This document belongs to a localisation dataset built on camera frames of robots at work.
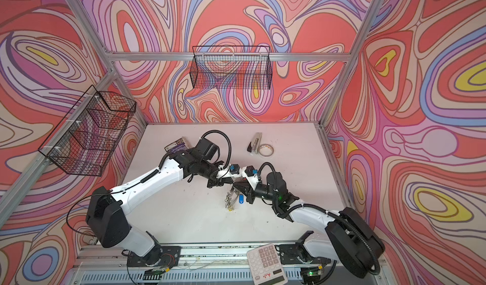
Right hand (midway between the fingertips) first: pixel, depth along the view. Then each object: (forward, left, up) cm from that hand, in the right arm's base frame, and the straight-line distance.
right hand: (237, 188), depth 79 cm
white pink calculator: (-27, -10, -11) cm, 31 cm away
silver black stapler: (+30, -9, -10) cm, 33 cm away
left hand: (+3, +1, +4) cm, 5 cm away
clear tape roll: (+29, -16, -12) cm, 35 cm away
